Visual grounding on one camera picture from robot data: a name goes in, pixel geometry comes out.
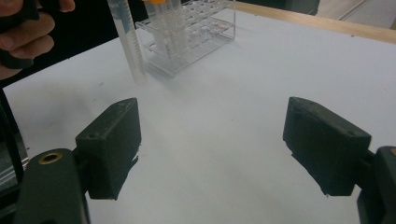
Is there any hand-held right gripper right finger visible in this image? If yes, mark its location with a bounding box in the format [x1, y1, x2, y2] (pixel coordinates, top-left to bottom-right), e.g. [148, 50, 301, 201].
[282, 96, 373, 197]

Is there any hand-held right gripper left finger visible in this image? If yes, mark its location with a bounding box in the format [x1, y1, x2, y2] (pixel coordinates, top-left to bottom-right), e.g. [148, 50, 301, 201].
[75, 97, 142, 201]

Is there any clear acrylic tube rack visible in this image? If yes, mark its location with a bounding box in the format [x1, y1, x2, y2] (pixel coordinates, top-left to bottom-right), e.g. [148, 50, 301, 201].
[134, 0, 237, 78]

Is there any dark cabinet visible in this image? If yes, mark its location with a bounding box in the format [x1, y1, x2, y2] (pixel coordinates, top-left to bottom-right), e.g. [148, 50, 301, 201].
[236, 0, 321, 16]

